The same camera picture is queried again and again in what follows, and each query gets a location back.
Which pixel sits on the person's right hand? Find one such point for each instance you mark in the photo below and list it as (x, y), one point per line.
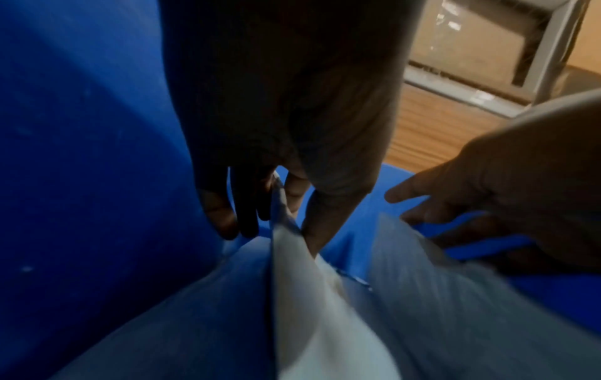
(540, 185)

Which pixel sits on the person's left hand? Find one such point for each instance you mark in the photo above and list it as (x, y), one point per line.
(291, 92)

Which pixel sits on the solid blue plastic crate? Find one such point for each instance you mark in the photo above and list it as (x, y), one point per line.
(70, 148)

